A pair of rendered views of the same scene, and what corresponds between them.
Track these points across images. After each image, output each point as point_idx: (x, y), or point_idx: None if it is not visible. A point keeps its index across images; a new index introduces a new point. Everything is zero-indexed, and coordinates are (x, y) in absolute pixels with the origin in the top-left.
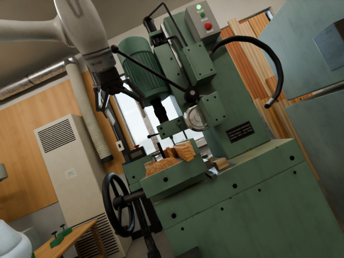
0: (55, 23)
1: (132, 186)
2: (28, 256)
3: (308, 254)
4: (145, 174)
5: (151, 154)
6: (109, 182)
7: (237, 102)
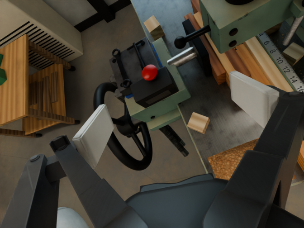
0: None
1: (155, 128)
2: (83, 225)
3: None
4: (210, 168)
5: (177, 66)
6: (118, 141)
7: None
